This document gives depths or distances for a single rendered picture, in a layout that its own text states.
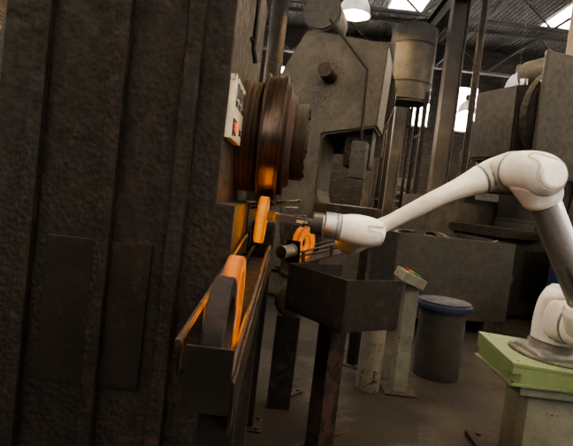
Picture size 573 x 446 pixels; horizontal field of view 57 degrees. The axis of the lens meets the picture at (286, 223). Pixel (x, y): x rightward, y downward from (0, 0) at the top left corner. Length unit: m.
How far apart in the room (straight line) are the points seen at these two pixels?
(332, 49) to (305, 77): 0.33
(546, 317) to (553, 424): 0.39
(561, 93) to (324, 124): 2.08
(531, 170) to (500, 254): 2.72
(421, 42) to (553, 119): 6.06
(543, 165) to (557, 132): 3.53
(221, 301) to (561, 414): 1.66
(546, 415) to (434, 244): 2.12
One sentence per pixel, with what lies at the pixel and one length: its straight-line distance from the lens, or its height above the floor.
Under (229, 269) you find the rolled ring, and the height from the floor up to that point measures 0.76.
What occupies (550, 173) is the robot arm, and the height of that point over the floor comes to 1.07.
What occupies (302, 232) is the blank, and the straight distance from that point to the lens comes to 2.42.
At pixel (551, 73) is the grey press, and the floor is 2.22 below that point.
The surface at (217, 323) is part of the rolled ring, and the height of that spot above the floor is 0.71.
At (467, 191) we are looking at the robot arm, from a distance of 1.91.
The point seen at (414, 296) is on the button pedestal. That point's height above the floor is 0.50.
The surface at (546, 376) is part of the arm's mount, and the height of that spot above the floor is 0.40.
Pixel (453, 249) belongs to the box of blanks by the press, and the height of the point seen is 0.66.
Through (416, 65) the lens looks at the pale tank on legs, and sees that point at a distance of 10.89.
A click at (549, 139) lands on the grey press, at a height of 1.66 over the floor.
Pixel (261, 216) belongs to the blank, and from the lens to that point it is 1.71.
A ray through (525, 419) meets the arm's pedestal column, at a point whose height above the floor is 0.21.
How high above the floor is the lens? 0.92
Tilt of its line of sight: 3 degrees down
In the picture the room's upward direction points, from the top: 7 degrees clockwise
